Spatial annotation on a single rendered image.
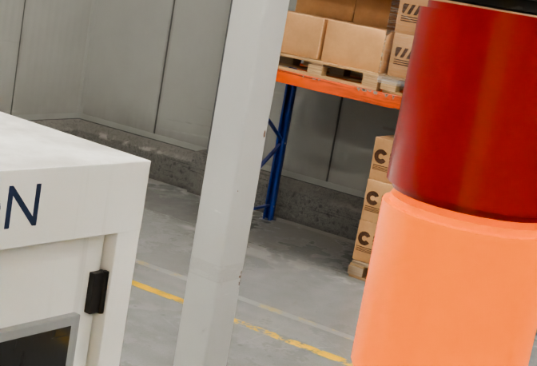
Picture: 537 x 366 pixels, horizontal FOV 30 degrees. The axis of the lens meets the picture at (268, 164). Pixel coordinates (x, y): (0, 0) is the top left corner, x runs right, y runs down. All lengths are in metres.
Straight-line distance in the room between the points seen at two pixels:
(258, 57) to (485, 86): 2.57
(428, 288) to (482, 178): 0.03
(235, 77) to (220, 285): 0.61
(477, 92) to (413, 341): 0.07
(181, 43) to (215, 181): 8.15
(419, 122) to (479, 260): 0.04
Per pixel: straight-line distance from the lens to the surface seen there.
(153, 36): 11.26
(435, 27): 0.27
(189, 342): 3.05
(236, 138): 2.86
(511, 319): 0.28
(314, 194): 10.10
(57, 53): 11.46
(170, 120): 11.11
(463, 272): 0.27
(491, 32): 0.26
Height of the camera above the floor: 2.32
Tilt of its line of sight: 10 degrees down
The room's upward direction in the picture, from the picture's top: 10 degrees clockwise
